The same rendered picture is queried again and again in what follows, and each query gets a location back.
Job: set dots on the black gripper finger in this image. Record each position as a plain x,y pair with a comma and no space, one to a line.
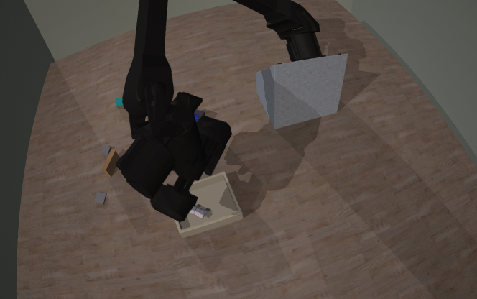
218,151
194,198

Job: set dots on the beige open tray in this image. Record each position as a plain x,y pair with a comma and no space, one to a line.
213,192

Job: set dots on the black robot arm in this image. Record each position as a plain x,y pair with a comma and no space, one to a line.
171,130

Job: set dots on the brown rectangular block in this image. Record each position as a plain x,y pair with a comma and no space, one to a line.
110,163

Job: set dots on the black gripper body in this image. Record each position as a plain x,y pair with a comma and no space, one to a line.
176,202

